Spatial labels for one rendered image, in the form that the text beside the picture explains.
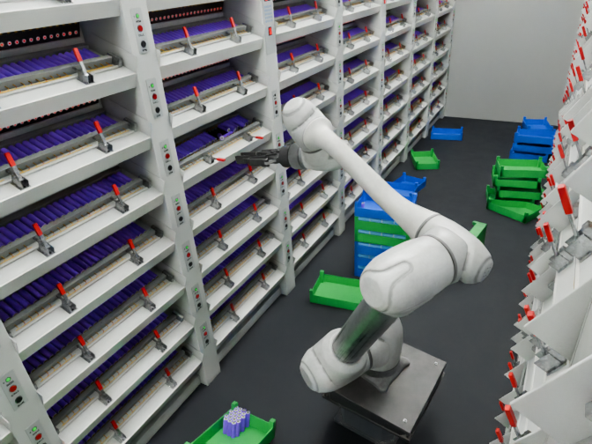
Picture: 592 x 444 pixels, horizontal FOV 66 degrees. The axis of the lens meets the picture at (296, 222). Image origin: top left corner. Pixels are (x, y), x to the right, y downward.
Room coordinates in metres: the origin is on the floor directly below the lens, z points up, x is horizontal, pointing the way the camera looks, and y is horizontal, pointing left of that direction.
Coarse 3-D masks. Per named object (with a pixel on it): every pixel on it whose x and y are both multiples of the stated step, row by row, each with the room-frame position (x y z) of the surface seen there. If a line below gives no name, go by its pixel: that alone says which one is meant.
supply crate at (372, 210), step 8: (360, 200) 2.27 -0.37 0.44; (368, 200) 2.33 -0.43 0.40; (416, 200) 2.20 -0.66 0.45; (360, 208) 2.15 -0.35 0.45; (368, 208) 2.23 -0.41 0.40; (376, 208) 2.22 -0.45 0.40; (360, 216) 2.15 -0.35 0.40; (368, 216) 2.13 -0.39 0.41; (376, 216) 2.11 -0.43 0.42; (384, 216) 2.09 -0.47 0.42
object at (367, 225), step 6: (354, 216) 2.16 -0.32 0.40; (354, 222) 2.16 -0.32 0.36; (360, 222) 2.15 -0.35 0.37; (366, 222) 2.13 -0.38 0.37; (372, 222) 2.12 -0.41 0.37; (354, 228) 2.16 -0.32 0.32; (360, 228) 2.15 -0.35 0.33; (366, 228) 2.13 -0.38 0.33; (372, 228) 2.12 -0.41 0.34; (378, 228) 2.11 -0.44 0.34; (384, 228) 2.09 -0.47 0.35; (390, 228) 2.08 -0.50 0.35; (396, 228) 2.07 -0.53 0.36; (402, 234) 2.06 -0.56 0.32
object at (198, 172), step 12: (240, 108) 2.10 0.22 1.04; (252, 120) 2.05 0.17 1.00; (264, 120) 2.04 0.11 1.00; (252, 132) 1.97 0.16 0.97; (264, 132) 1.99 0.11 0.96; (240, 144) 1.84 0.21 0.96; (252, 144) 1.89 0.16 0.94; (216, 156) 1.72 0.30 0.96; (228, 156) 1.74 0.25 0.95; (180, 168) 1.50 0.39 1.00; (192, 168) 1.60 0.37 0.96; (204, 168) 1.62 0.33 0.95; (216, 168) 1.68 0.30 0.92; (192, 180) 1.55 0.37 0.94
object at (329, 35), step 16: (304, 0) 2.71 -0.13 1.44; (320, 0) 2.66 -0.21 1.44; (336, 0) 2.63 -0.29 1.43; (336, 16) 2.63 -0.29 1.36; (320, 32) 2.67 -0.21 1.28; (336, 32) 2.63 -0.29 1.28; (336, 64) 2.62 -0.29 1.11; (336, 80) 2.62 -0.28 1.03; (336, 96) 2.62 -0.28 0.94; (336, 112) 2.62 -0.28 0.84; (336, 176) 2.63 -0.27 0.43; (336, 224) 2.63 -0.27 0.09
